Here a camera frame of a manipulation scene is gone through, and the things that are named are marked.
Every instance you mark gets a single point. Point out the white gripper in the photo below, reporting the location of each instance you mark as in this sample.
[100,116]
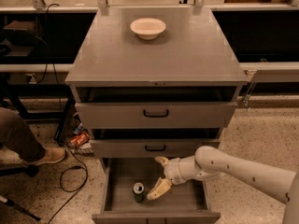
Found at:
[172,170]

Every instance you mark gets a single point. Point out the green soda can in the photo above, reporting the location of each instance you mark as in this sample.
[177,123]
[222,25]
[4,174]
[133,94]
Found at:
[138,191]

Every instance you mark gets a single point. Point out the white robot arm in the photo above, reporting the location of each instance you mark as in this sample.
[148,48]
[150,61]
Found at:
[208,162]

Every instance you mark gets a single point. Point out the grey bottom drawer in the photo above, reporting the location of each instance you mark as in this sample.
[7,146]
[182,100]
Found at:
[182,204]

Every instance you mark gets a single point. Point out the grey drawer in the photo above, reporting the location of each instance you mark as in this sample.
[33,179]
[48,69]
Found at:
[182,204]
[155,108]
[145,143]

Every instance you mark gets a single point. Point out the grey middle drawer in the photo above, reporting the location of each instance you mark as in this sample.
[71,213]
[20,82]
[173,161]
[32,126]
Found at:
[145,143]

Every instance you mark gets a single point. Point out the grey drawer cabinet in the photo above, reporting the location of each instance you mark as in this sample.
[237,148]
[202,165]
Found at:
[190,52]

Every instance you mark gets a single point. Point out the grey top drawer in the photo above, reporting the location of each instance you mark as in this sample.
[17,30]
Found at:
[155,108]

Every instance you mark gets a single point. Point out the orange snack bag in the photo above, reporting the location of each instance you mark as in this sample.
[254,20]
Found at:
[79,140]

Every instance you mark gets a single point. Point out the tan shoe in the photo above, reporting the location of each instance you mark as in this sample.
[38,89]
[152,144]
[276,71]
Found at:
[49,156]

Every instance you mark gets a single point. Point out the black chair base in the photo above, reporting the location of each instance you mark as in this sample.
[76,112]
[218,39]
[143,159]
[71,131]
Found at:
[30,171]

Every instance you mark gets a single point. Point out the white paper bowl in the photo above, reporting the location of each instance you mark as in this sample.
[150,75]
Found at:
[147,28]

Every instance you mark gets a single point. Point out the person's leg brown trousers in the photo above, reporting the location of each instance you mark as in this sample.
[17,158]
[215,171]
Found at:
[16,135]

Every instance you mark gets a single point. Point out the dark box on shelf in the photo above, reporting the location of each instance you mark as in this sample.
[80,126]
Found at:
[21,33]

